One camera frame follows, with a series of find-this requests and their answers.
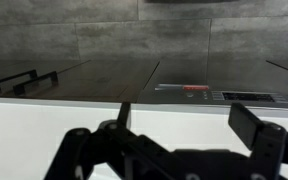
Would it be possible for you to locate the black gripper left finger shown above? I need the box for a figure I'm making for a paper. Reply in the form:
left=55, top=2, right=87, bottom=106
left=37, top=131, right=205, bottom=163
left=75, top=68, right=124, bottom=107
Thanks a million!
left=44, top=102, right=171, bottom=180

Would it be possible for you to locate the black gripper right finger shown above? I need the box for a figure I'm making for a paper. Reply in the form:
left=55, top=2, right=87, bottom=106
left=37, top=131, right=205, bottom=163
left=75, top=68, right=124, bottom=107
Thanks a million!
left=228, top=103, right=288, bottom=180

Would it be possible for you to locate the stainless steel dishwasher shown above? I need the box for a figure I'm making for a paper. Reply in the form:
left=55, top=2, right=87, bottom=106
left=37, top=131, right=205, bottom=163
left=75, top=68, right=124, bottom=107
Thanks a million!
left=138, top=60, right=288, bottom=109

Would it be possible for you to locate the black cabinet door handle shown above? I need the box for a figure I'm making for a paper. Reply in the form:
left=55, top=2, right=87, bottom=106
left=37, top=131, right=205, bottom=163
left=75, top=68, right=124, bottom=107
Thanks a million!
left=0, top=69, right=38, bottom=94

